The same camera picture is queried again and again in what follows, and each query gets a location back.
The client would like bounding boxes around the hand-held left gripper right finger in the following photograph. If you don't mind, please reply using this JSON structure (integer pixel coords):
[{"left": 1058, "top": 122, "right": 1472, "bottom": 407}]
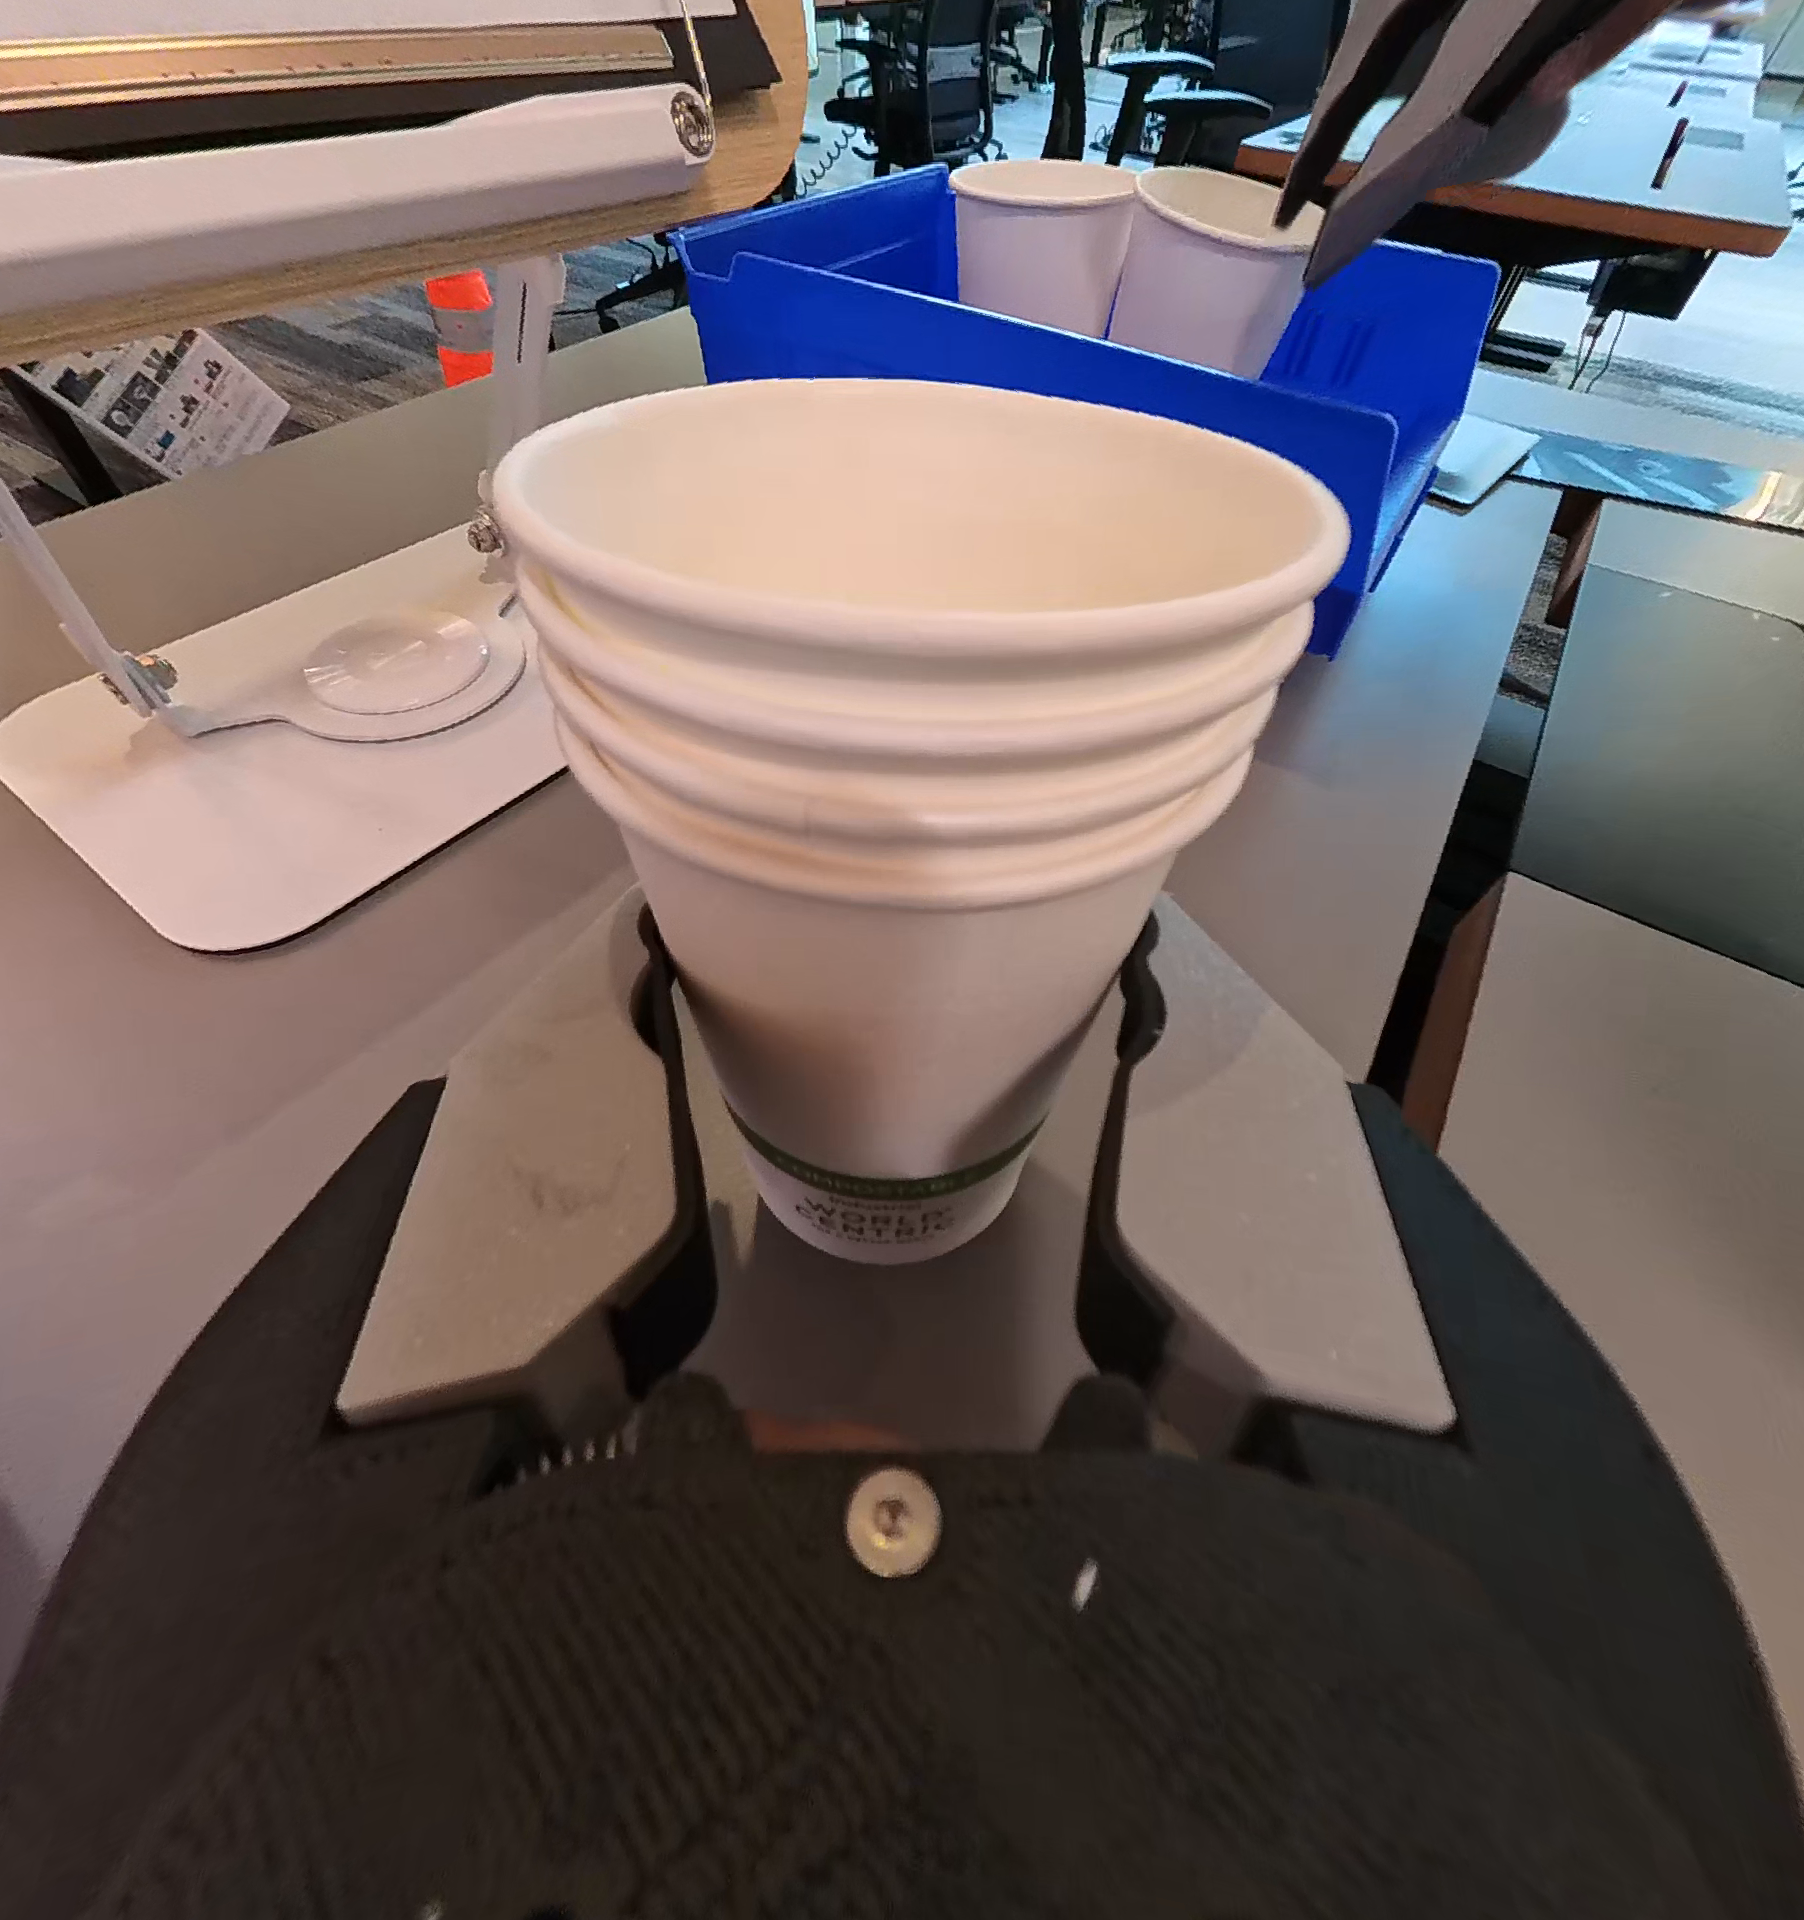
[{"left": 1071, "top": 895, "right": 1463, "bottom": 1453}]

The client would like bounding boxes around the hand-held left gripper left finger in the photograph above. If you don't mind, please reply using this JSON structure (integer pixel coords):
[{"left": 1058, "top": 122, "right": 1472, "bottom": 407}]
[{"left": 333, "top": 899, "right": 729, "bottom": 1427}]

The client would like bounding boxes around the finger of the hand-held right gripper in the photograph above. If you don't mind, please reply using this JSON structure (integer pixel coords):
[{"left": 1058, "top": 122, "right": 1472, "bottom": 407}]
[
  {"left": 1301, "top": 0, "right": 1672, "bottom": 289},
  {"left": 1275, "top": 0, "right": 1433, "bottom": 233}
]

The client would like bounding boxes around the white paper cup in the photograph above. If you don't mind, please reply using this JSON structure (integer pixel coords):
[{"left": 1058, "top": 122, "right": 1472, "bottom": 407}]
[
  {"left": 1113, "top": 164, "right": 1328, "bottom": 379},
  {"left": 951, "top": 159, "right": 1141, "bottom": 339}
]

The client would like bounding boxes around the stack of white cups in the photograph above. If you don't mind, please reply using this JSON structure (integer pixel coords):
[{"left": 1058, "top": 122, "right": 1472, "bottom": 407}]
[{"left": 493, "top": 378, "right": 1355, "bottom": 1266}]

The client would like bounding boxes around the blue plastic bin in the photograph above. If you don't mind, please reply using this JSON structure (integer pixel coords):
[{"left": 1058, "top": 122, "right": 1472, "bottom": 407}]
[{"left": 673, "top": 161, "right": 1504, "bottom": 662}]

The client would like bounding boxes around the brown edged office desk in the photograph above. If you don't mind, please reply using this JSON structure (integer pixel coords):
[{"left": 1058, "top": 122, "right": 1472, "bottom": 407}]
[{"left": 1239, "top": 43, "right": 1792, "bottom": 302}]

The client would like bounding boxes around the black office chair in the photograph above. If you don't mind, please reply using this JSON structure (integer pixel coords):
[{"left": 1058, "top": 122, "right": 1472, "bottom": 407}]
[
  {"left": 827, "top": 0, "right": 1002, "bottom": 169},
  {"left": 1104, "top": 51, "right": 1220, "bottom": 167}
]

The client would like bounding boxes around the dark laminated sheet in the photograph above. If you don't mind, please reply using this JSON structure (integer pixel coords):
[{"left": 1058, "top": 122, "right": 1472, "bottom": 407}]
[{"left": 1509, "top": 426, "right": 1804, "bottom": 542}]

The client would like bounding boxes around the clear round disc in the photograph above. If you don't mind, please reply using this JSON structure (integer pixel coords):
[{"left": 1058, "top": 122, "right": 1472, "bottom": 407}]
[{"left": 307, "top": 606, "right": 494, "bottom": 716}]

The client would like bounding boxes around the black desk mat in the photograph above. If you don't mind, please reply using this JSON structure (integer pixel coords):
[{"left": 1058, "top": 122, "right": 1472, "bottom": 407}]
[{"left": 1509, "top": 562, "right": 1804, "bottom": 996}]

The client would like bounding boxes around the printed photo leaflet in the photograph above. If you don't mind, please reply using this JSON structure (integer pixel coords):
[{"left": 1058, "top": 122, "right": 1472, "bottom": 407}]
[{"left": 16, "top": 325, "right": 283, "bottom": 481}]

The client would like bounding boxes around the orange traffic cone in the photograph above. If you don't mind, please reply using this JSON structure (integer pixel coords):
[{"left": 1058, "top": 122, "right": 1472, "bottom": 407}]
[{"left": 425, "top": 269, "right": 496, "bottom": 389}]

